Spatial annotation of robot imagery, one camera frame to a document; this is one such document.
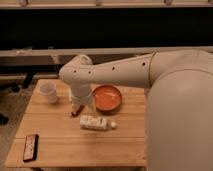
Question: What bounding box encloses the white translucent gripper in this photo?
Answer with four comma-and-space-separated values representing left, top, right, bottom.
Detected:
72, 94, 96, 111

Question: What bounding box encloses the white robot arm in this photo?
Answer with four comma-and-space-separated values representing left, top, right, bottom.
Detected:
59, 50, 213, 171

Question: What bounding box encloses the white rectangular block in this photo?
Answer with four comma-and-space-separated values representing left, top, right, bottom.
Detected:
68, 88, 72, 103

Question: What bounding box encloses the red brown sausage toy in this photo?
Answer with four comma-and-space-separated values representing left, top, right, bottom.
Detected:
71, 105, 84, 117

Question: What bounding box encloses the orange bowl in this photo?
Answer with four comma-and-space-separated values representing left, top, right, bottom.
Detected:
93, 85, 122, 112

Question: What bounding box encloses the translucent plastic cup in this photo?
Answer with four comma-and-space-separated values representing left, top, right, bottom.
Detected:
39, 82, 57, 104

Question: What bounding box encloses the white plastic bottle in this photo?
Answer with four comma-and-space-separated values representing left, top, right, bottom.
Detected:
80, 115, 117, 131

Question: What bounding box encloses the wooden table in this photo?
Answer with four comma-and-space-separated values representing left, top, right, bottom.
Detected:
5, 80, 146, 168

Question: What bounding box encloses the black red remote control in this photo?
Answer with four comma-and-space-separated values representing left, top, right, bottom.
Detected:
23, 134, 39, 162

